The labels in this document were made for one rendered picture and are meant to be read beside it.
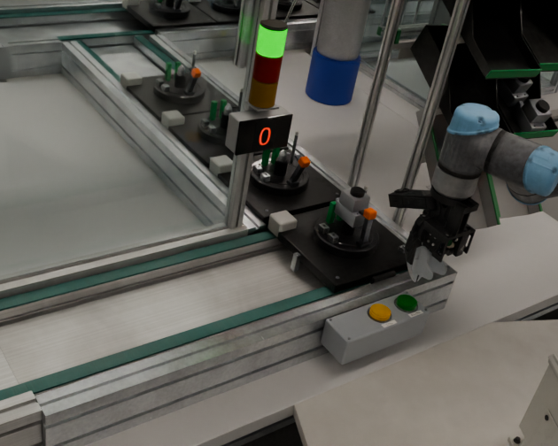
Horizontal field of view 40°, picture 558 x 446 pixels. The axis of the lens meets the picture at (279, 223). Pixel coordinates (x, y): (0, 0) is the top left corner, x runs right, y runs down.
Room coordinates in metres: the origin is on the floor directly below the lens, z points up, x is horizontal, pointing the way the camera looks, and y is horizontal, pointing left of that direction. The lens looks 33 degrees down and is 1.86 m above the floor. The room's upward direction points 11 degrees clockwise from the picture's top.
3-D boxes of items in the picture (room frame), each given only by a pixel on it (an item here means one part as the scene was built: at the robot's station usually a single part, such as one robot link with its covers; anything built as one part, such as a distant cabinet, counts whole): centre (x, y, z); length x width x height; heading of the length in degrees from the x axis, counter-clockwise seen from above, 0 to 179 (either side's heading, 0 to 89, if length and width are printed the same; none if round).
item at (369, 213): (1.33, -0.17, 1.04); 0.04 x 0.02 x 0.08; 41
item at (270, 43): (1.33, 0.08, 1.38); 0.05 x 0.05 x 0.05
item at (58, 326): (1.18, 0.10, 0.91); 0.84 x 0.28 x 0.10; 131
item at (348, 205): (1.37, -0.14, 1.06); 0.08 x 0.04 x 0.07; 41
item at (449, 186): (1.18, -0.29, 1.26); 0.08 x 0.08 x 0.05
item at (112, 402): (1.07, -0.04, 0.91); 0.89 x 0.06 x 0.11; 131
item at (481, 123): (1.17, -0.29, 1.33); 0.09 x 0.08 x 0.11; 62
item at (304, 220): (1.36, -0.15, 0.96); 0.24 x 0.24 x 0.02; 41
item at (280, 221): (1.37, -0.01, 0.97); 0.05 x 0.05 x 0.04; 41
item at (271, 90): (1.33, 0.08, 1.28); 0.05 x 0.05 x 0.05
